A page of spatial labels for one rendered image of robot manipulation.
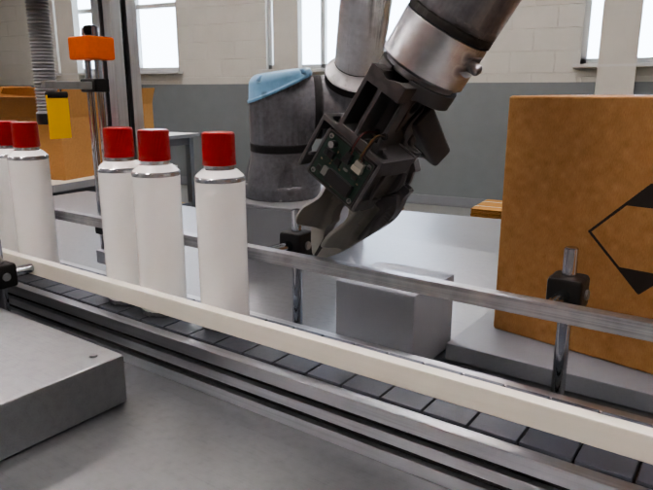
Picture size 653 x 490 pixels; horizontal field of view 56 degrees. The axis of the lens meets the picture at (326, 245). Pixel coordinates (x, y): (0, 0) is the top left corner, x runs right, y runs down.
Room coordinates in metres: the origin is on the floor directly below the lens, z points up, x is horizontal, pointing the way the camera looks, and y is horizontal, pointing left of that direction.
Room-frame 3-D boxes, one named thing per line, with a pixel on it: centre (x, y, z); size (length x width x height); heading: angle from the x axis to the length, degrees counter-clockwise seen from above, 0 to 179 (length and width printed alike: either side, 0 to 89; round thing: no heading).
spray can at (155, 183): (0.67, 0.19, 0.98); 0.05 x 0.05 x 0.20
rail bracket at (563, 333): (0.49, -0.20, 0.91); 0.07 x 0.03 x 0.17; 144
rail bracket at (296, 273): (0.67, 0.05, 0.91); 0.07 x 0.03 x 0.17; 144
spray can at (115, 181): (0.71, 0.24, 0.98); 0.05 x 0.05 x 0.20
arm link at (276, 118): (1.17, 0.08, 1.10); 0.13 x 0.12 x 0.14; 96
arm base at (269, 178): (1.18, 0.09, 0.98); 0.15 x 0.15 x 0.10
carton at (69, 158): (2.64, 1.16, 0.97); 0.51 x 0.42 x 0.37; 159
